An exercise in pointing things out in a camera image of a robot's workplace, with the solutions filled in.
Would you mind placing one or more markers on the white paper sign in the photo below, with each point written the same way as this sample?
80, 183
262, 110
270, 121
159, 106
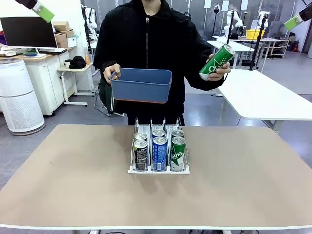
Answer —
225, 5
207, 3
244, 5

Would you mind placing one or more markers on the white box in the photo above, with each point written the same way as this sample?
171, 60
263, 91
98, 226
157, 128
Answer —
72, 42

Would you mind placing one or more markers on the green beverage can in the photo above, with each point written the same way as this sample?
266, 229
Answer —
217, 62
177, 156
177, 133

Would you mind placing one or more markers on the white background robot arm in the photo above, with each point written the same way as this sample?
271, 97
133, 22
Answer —
264, 19
91, 19
230, 19

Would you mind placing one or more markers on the dark green striped jacket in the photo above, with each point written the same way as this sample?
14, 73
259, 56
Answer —
105, 97

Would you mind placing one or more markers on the person in black jacket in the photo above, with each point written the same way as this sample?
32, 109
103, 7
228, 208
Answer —
146, 48

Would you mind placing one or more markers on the black beverage can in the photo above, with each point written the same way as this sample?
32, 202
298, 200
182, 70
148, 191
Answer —
141, 156
141, 137

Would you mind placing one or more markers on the large white table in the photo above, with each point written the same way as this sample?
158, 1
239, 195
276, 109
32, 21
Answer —
256, 97

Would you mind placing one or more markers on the white cup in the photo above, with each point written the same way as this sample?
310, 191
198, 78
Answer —
67, 64

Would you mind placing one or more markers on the white desk cabinet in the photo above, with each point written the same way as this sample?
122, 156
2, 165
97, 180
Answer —
39, 73

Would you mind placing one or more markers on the black tripod stand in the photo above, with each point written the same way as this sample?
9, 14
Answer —
253, 64

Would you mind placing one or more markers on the black monitor on white stand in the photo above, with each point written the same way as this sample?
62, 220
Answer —
26, 31

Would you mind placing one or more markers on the yellow plastic bin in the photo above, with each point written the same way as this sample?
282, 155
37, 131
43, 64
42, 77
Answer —
254, 35

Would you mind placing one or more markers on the person's left hand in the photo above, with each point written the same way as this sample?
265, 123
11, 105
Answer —
220, 74

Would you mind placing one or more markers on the wooden-top workbench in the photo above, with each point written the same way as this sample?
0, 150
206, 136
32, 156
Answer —
278, 39

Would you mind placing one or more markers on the red fire extinguisher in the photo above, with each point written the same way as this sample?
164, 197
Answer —
295, 46

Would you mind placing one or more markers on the metal chair frame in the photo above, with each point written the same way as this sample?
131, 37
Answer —
101, 111

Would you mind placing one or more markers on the green bowl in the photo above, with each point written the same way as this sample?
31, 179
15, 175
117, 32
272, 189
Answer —
30, 53

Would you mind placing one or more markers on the small wooden-top side table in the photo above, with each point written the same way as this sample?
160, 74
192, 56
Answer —
74, 68

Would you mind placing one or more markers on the white background table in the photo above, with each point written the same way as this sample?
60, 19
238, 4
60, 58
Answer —
241, 47

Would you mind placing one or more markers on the cardboard box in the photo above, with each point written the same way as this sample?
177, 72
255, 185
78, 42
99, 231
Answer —
70, 33
63, 44
60, 37
61, 25

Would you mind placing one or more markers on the person's right forearm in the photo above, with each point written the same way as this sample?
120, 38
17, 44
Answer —
104, 62

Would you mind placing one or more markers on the person's left forearm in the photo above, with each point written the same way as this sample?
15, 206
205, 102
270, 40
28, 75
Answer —
202, 83

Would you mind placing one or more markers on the orange bottle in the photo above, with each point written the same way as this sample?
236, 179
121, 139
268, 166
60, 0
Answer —
87, 58

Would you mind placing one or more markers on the white air purifier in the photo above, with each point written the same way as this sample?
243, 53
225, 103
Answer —
19, 97

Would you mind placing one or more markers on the person's right hand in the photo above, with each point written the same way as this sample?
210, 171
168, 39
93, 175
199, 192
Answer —
108, 73

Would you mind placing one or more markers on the black keyboard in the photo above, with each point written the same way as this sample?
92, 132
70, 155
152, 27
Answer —
56, 51

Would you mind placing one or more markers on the blue beverage can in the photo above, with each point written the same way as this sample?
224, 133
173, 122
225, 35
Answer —
159, 154
158, 133

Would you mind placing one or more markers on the black cap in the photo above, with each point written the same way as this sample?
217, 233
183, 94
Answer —
78, 62

